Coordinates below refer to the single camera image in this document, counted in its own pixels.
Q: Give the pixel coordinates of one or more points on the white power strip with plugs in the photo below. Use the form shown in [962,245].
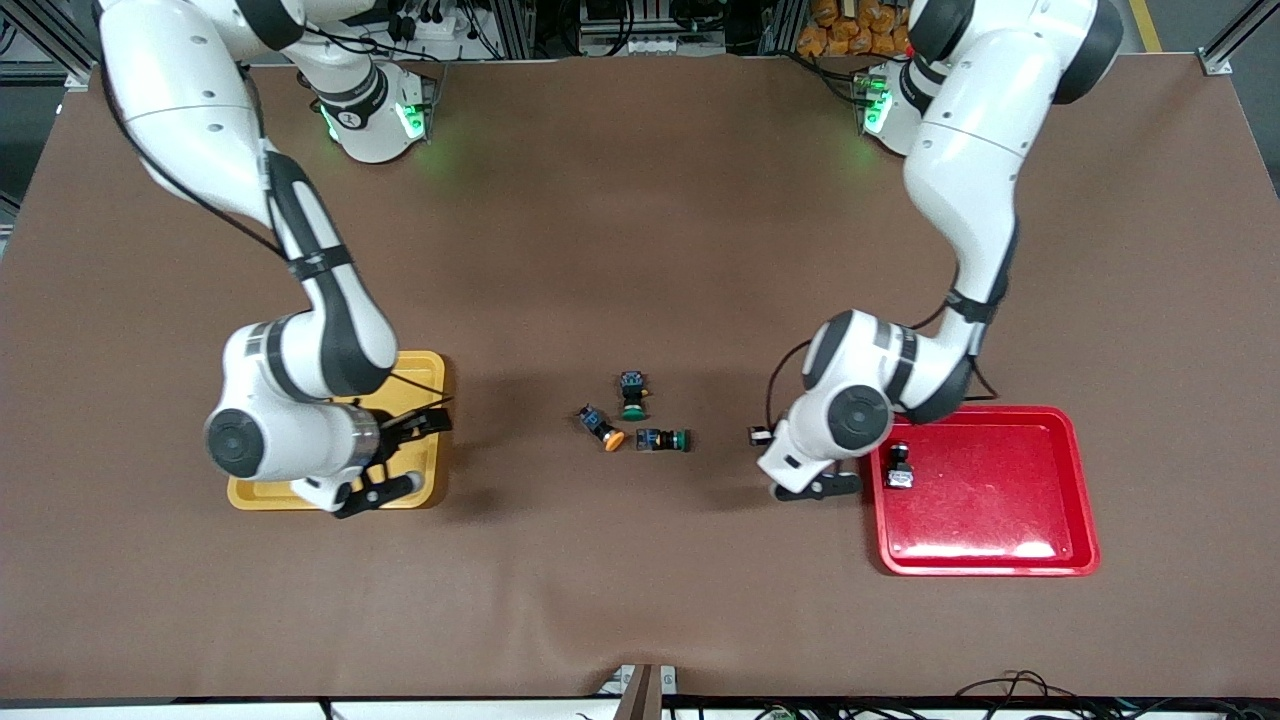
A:
[420,27]

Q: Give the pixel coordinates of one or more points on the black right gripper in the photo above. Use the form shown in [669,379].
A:
[400,431]

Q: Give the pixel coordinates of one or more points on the pile of orange packets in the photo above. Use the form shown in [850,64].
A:
[850,30]

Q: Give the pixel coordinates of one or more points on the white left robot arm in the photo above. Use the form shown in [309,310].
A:
[960,170]

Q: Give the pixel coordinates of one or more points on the yellow plastic tray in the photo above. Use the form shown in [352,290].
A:
[415,365]

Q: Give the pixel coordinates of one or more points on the red push button switch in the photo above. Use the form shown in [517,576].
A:
[759,436]
[899,468]

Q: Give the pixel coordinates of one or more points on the aluminium corner frame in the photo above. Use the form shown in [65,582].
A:
[1235,35]
[50,50]

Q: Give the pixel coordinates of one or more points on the metal table bracket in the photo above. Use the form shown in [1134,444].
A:
[640,690]

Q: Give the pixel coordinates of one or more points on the brown table mat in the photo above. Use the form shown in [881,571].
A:
[640,250]

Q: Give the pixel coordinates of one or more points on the green push button switch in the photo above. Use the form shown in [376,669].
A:
[660,439]
[632,392]

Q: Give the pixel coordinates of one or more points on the red plastic tray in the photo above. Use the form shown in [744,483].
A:
[1000,500]

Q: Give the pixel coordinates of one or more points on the aluminium frame post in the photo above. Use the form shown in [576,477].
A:
[517,25]

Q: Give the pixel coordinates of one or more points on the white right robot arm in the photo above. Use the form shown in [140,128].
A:
[200,120]

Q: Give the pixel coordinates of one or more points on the yellow push button switch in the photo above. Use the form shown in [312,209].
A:
[600,427]

